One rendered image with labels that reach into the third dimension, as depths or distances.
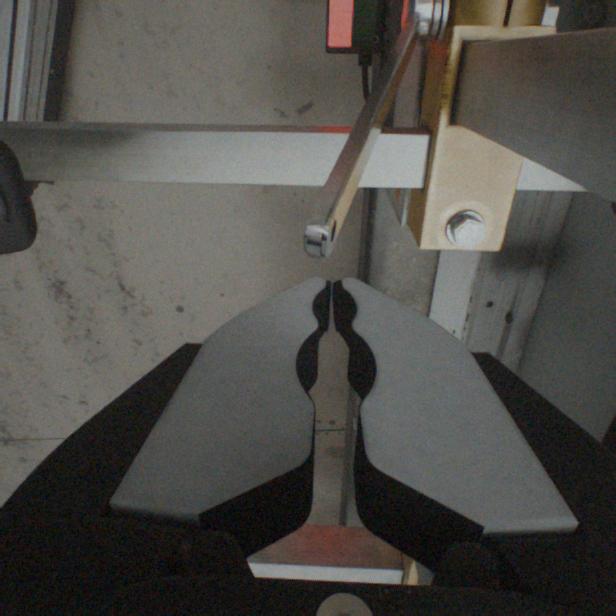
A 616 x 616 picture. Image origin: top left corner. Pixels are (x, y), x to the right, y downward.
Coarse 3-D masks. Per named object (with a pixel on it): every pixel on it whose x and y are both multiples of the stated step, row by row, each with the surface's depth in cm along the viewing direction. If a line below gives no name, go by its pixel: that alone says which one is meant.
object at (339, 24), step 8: (336, 0) 34; (344, 0) 34; (352, 0) 34; (336, 8) 34; (344, 8) 34; (336, 16) 34; (344, 16) 34; (336, 24) 35; (344, 24) 35; (336, 32) 35; (344, 32) 35; (336, 40) 35; (344, 40) 35
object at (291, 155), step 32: (0, 128) 25; (32, 128) 25; (64, 128) 24; (96, 128) 25; (128, 128) 25; (160, 128) 25; (192, 128) 25; (224, 128) 25; (256, 128) 25; (288, 128) 25; (320, 128) 25; (384, 128) 26; (416, 128) 26; (32, 160) 25; (64, 160) 25; (96, 160) 25; (128, 160) 25; (160, 160) 25; (192, 160) 25; (224, 160) 25; (256, 160) 25; (288, 160) 25; (320, 160) 25; (384, 160) 25; (416, 160) 24
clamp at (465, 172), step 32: (480, 0) 20; (512, 0) 20; (544, 0) 20; (448, 32) 21; (480, 32) 20; (512, 32) 20; (544, 32) 20; (448, 64) 21; (448, 96) 22; (448, 128) 23; (448, 160) 23; (480, 160) 23; (512, 160) 23; (416, 192) 27; (448, 192) 24; (480, 192) 24; (512, 192) 24; (416, 224) 27
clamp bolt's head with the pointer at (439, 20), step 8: (408, 0) 22; (440, 0) 21; (448, 0) 21; (408, 8) 22; (440, 8) 21; (408, 16) 22; (440, 16) 22; (432, 24) 22; (440, 24) 22; (432, 32) 22; (440, 32) 22; (432, 40) 23; (440, 40) 22
